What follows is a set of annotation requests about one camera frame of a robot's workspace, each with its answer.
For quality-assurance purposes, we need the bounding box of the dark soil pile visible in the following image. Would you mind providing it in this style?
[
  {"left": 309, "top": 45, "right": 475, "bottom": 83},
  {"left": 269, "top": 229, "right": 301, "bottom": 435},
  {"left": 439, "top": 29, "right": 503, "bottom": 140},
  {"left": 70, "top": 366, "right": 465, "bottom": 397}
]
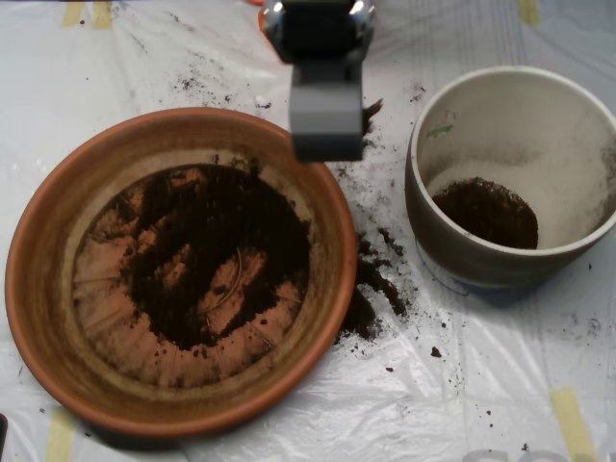
[{"left": 115, "top": 163, "right": 314, "bottom": 352}]

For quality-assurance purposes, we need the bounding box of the dark soil heap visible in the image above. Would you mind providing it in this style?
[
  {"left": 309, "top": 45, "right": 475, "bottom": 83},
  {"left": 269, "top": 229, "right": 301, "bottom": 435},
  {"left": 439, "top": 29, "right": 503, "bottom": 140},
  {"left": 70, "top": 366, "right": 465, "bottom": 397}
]
[{"left": 431, "top": 176, "right": 540, "bottom": 250}]

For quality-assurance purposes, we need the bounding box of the spilled dark soil patch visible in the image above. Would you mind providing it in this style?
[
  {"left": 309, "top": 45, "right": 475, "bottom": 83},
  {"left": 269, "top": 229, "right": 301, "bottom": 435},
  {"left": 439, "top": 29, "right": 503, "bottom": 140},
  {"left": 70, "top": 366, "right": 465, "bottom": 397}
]
[{"left": 334, "top": 228, "right": 420, "bottom": 346}]

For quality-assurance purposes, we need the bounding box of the white ceramic pot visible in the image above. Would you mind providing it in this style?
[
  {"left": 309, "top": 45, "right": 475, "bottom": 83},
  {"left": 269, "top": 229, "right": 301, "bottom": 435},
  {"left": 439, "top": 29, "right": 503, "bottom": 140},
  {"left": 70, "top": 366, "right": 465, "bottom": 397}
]
[{"left": 403, "top": 65, "right": 616, "bottom": 290}]

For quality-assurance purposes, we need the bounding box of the terracotta plant saucer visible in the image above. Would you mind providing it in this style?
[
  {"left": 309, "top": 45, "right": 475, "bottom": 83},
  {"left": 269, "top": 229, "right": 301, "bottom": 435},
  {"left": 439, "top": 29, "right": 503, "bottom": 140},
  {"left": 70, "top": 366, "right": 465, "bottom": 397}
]
[{"left": 4, "top": 106, "right": 358, "bottom": 439}]

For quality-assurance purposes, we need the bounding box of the beige masking tape strip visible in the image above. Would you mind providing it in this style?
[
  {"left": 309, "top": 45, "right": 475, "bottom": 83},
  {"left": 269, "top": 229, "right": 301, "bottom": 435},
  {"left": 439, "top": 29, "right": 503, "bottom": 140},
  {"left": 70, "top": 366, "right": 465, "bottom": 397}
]
[
  {"left": 44, "top": 407, "right": 78, "bottom": 462},
  {"left": 517, "top": 0, "right": 541, "bottom": 26},
  {"left": 552, "top": 387, "right": 599, "bottom": 462},
  {"left": 62, "top": 0, "right": 84, "bottom": 28},
  {"left": 92, "top": 0, "right": 115, "bottom": 31}
]

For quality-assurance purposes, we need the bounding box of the clear plastic cover sheet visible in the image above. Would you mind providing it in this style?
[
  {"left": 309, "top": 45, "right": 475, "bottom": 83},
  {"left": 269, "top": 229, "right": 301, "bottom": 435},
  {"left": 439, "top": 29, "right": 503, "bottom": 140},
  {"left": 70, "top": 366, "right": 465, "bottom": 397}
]
[{"left": 0, "top": 0, "right": 616, "bottom": 462}]

